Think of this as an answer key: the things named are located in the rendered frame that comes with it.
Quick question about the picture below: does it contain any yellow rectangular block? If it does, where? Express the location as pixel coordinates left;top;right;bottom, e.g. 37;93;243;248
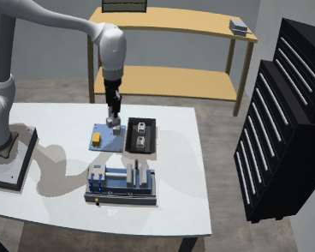
92;133;101;147

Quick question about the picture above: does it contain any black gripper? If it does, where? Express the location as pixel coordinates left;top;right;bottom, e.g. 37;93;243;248
104;78;122;124

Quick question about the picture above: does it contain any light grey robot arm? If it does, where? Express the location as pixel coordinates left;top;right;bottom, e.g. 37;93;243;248
0;0;127;159

